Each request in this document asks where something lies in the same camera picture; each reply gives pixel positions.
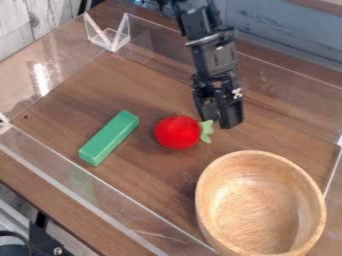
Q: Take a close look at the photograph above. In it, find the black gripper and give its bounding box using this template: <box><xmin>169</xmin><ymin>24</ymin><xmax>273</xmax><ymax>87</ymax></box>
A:
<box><xmin>186</xmin><ymin>28</ymin><xmax>245</xmax><ymax>129</ymax></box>

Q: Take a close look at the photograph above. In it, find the wooden bowl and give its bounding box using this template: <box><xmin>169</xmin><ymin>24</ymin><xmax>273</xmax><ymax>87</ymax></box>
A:
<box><xmin>195</xmin><ymin>150</ymin><xmax>326</xmax><ymax>256</ymax></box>

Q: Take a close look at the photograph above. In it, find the green rectangular block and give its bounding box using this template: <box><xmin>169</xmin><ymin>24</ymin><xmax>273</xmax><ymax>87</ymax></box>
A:
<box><xmin>78</xmin><ymin>110</ymin><xmax>139</xmax><ymax>166</ymax></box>

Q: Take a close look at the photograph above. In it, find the clear acrylic corner bracket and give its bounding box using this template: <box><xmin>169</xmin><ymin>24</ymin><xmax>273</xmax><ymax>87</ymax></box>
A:
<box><xmin>83</xmin><ymin>13</ymin><xmax>131</xmax><ymax>52</ymax></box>

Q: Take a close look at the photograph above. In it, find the clear acrylic enclosure wall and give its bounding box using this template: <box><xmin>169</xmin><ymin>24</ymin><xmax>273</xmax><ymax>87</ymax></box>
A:
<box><xmin>0</xmin><ymin>8</ymin><xmax>342</xmax><ymax>256</ymax></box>

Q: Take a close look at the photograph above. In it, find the black clamp mount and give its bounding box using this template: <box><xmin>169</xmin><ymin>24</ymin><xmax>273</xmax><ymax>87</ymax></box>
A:
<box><xmin>0</xmin><ymin>213</ymin><xmax>76</xmax><ymax>256</ymax></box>

